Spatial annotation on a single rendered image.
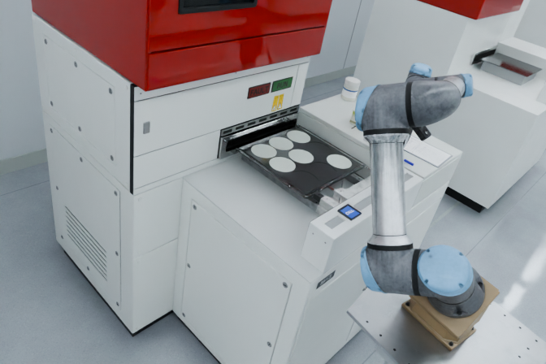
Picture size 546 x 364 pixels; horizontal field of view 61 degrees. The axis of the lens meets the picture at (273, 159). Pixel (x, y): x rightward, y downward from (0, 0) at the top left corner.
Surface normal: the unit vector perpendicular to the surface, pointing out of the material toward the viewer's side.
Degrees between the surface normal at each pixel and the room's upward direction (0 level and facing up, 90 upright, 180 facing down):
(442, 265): 40
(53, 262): 0
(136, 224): 90
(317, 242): 90
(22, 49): 90
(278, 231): 0
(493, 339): 0
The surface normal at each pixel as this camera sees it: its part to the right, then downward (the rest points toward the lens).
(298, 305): -0.69, 0.29
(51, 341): 0.17, -0.83
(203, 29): 0.71, 0.47
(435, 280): -0.31, -0.45
